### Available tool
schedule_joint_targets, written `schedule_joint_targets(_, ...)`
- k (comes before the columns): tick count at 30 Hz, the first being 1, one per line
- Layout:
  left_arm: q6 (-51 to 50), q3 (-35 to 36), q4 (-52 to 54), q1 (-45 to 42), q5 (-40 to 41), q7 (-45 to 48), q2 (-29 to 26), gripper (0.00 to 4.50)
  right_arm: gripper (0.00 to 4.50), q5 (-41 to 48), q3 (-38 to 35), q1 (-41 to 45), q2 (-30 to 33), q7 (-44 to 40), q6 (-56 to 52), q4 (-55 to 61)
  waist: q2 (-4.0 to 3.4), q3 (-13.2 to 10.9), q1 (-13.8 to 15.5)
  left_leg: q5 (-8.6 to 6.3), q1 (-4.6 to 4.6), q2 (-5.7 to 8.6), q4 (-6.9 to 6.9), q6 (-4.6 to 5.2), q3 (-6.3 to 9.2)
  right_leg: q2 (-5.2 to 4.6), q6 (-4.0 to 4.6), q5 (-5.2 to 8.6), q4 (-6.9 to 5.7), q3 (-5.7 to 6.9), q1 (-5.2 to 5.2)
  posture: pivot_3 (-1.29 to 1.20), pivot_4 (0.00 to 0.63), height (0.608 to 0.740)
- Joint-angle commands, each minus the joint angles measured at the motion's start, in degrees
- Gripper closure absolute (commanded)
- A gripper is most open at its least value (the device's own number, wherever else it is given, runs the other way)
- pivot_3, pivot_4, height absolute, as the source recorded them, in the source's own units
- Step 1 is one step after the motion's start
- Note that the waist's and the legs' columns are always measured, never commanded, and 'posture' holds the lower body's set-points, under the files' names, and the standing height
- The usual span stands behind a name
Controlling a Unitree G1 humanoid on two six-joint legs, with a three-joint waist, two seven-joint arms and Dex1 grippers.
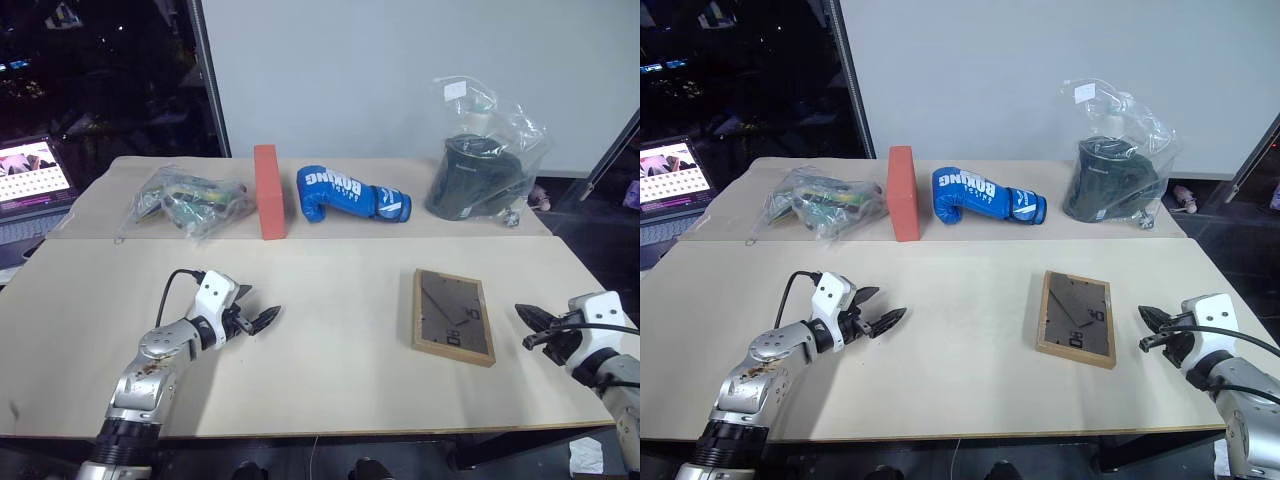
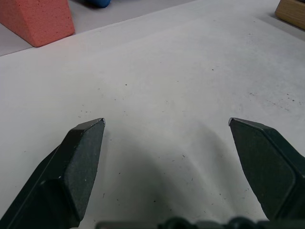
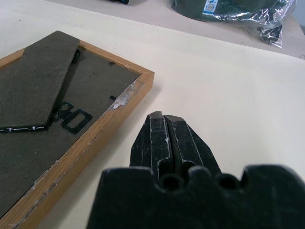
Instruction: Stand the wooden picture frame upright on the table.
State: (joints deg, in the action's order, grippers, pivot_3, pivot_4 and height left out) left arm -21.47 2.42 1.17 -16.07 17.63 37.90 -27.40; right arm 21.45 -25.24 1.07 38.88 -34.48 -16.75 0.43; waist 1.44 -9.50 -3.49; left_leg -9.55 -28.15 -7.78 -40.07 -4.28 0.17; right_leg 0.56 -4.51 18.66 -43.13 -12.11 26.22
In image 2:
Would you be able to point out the wooden block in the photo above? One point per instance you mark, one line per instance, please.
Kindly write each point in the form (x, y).
(291, 12)

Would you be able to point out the blue rounded object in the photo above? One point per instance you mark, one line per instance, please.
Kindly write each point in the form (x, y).
(97, 3)

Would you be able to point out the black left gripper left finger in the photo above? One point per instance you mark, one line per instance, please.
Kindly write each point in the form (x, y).
(71, 171)

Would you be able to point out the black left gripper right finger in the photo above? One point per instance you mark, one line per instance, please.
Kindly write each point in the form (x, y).
(269, 167)

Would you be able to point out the orange sponge block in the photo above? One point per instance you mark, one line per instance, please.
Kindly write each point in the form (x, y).
(38, 19)

